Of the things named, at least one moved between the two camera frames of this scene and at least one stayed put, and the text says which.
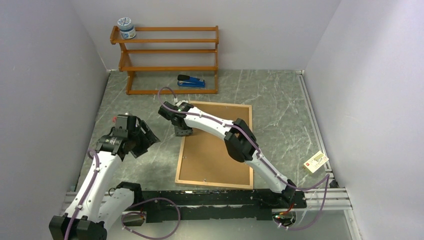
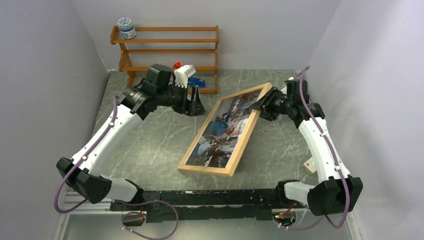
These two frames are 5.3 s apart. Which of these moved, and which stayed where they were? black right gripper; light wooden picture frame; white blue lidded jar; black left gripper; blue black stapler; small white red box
Moved: black right gripper; light wooden picture frame; black left gripper
Stayed: blue black stapler; small white red box; white blue lidded jar
